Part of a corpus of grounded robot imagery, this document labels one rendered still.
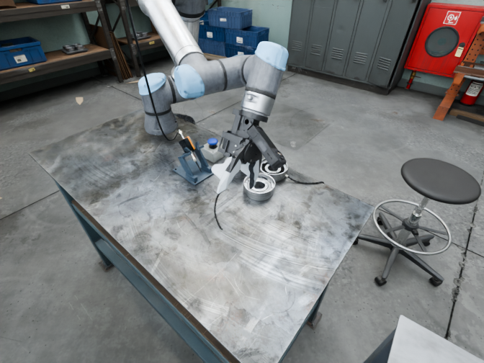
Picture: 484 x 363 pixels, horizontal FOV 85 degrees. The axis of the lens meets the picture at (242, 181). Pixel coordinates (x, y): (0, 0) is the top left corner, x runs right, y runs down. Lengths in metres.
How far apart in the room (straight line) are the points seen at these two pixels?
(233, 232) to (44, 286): 1.37
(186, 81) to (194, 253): 0.44
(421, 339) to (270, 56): 0.78
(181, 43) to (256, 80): 0.21
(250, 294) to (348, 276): 1.12
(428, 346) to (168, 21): 1.03
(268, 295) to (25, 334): 1.39
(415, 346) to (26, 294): 1.81
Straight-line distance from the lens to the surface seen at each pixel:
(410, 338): 0.88
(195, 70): 0.66
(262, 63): 0.63
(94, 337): 1.65
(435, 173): 1.58
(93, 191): 1.03
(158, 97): 1.20
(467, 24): 4.15
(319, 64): 4.36
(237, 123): 0.66
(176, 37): 0.75
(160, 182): 0.98
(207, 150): 1.03
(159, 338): 1.54
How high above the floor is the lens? 1.41
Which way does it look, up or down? 40 degrees down
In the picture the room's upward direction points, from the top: straight up
